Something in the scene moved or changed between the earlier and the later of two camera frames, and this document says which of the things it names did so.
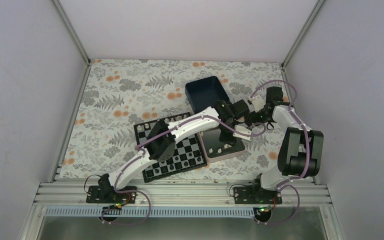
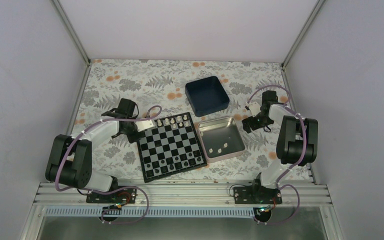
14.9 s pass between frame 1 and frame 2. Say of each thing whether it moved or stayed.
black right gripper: stayed
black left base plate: stayed
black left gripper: moved
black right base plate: stayed
